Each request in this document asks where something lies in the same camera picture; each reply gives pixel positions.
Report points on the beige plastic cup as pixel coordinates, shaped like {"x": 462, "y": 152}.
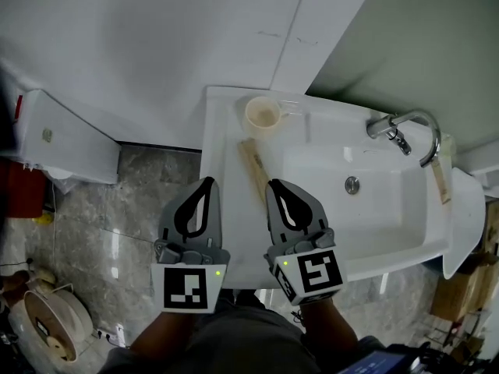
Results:
{"x": 263, "y": 117}

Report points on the person's dark clothing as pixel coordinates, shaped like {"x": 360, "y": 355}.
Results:
{"x": 241, "y": 341}

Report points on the white power strip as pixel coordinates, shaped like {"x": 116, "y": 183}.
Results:
{"x": 109, "y": 336}

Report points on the dark device with blue screen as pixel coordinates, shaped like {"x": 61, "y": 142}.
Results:
{"x": 382, "y": 360}

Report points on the red box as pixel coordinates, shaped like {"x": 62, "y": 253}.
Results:
{"x": 21, "y": 189}

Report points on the chrome faucet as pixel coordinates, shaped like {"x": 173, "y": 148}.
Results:
{"x": 430, "y": 131}

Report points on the clear plastic wrapper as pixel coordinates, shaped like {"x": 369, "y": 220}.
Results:
{"x": 290, "y": 107}

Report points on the beige toiletry item packet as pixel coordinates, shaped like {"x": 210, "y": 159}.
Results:
{"x": 255, "y": 166}
{"x": 440, "y": 185}

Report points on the white ceramic fixture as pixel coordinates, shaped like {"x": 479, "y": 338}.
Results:
{"x": 468, "y": 216}

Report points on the person's right forearm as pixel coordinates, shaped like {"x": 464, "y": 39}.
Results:
{"x": 331, "y": 325}

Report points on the white cabinet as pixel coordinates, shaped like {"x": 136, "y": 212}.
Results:
{"x": 70, "y": 142}

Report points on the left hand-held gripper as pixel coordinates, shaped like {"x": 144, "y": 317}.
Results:
{"x": 185, "y": 286}

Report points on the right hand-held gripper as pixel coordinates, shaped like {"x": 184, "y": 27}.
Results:
{"x": 317, "y": 273}

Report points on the white sink counter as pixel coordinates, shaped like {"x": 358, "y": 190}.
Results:
{"x": 220, "y": 138}

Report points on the person's left forearm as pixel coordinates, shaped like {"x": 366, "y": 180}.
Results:
{"x": 163, "y": 333}

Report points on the metal sink drain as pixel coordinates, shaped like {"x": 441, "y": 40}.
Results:
{"x": 352, "y": 185}

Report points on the small yellow object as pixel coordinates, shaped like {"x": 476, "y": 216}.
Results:
{"x": 43, "y": 219}

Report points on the cardboard box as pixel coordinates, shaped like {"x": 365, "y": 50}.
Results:
{"x": 464, "y": 286}

